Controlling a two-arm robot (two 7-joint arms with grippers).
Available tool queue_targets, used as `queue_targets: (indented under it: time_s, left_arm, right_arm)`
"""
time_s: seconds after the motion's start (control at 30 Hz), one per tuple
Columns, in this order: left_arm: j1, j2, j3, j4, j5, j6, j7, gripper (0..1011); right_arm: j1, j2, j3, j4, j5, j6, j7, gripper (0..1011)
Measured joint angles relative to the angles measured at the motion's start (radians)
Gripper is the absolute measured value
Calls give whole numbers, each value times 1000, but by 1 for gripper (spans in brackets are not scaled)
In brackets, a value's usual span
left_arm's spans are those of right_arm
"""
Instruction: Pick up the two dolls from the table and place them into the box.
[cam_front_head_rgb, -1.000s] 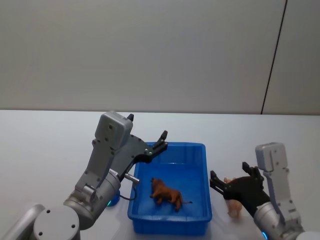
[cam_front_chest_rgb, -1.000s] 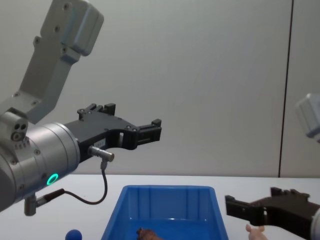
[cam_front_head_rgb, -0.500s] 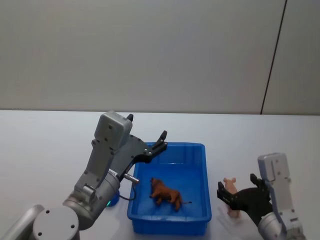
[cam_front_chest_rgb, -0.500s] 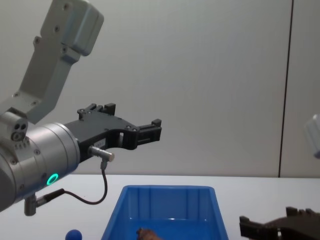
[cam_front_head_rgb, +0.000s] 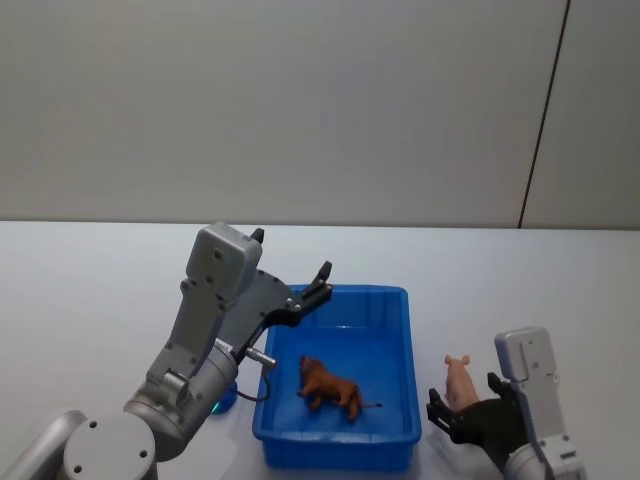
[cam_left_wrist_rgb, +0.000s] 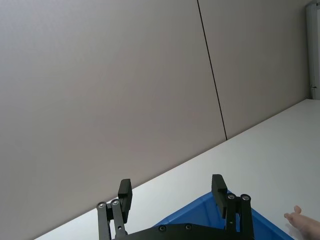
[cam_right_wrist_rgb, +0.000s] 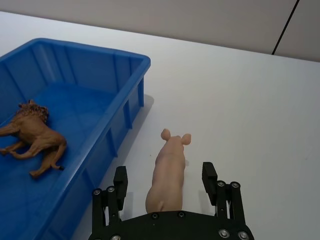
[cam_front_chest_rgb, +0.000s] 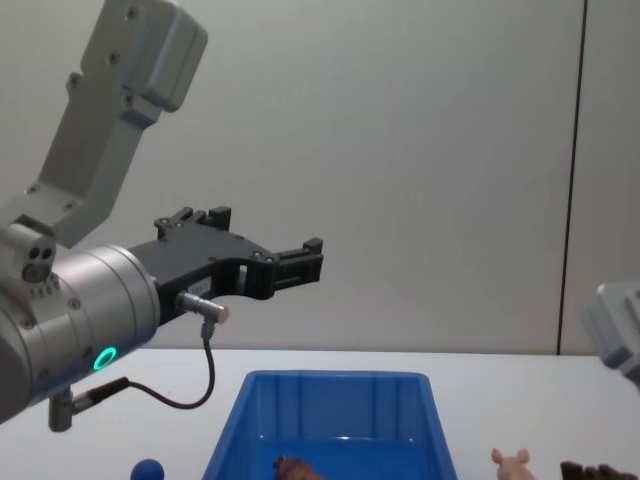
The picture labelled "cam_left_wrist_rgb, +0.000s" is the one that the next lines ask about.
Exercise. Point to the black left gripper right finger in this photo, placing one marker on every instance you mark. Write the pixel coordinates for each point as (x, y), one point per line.
(221, 198)

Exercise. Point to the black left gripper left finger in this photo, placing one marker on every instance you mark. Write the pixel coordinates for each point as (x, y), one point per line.
(124, 200)

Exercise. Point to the person's hand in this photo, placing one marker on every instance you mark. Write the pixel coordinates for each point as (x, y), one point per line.
(294, 216)

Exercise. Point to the blue plastic bin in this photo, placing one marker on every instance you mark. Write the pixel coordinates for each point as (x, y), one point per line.
(260, 225)

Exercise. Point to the grey metal post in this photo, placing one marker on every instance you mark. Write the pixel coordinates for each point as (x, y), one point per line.
(313, 50)

